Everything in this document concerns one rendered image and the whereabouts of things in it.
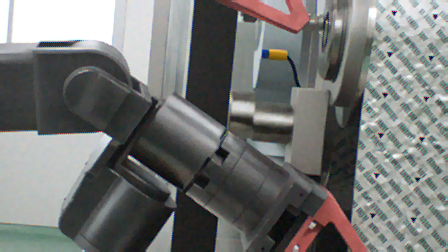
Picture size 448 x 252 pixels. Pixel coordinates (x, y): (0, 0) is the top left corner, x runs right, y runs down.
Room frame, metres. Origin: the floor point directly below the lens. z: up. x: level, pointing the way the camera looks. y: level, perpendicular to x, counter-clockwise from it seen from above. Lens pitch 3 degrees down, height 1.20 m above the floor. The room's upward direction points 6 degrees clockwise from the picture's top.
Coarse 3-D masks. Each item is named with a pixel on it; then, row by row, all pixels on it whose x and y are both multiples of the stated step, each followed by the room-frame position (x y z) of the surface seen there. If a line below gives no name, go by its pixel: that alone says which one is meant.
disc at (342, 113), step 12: (372, 0) 0.63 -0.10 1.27; (372, 12) 0.62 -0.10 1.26; (372, 24) 0.62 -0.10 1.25; (372, 36) 0.62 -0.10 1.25; (360, 60) 0.64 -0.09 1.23; (360, 72) 0.63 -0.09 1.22; (360, 84) 0.63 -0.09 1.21; (360, 96) 0.64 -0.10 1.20; (336, 108) 0.73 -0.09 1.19; (348, 108) 0.67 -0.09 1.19; (348, 120) 0.67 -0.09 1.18
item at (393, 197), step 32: (384, 96) 0.63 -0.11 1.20; (384, 128) 0.63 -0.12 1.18; (416, 128) 0.63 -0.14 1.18; (384, 160) 0.63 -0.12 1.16; (416, 160) 0.63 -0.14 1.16; (384, 192) 0.63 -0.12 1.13; (416, 192) 0.63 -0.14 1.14; (352, 224) 0.63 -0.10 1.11; (384, 224) 0.63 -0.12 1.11; (416, 224) 0.63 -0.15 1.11
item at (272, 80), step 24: (192, 0) 1.67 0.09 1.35; (264, 0) 1.67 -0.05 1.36; (168, 24) 1.91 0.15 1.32; (240, 24) 1.67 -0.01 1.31; (264, 24) 1.67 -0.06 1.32; (168, 48) 1.98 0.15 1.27; (240, 48) 1.67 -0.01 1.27; (264, 48) 1.67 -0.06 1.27; (288, 48) 1.67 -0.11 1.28; (168, 72) 2.07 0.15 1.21; (240, 72) 1.67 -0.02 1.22; (264, 72) 1.67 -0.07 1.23; (288, 72) 1.67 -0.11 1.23; (168, 96) 2.17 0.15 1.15; (264, 96) 1.67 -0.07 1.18; (288, 96) 1.67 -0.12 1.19; (264, 144) 1.67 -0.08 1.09
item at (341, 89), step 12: (348, 0) 0.66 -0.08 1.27; (360, 0) 0.64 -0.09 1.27; (348, 12) 0.66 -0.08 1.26; (360, 12) 0.64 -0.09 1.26; (348, 24) 0.65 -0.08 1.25; (360, 24) 0.64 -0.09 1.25; (348, 36) 0.64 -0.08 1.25; (360, 36) 0.64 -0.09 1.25; (348, 48) 0.64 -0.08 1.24; (360, 48) 0.64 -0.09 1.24; (348, 60) 0.64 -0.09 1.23; (348, 72) 0.65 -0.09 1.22; (336, 84) 0.68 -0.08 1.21; (348, 84) 0.66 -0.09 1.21; (336, 96) 0.67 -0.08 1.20; (348, 96) 0.67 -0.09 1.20; (360, 108) 0.69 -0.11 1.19
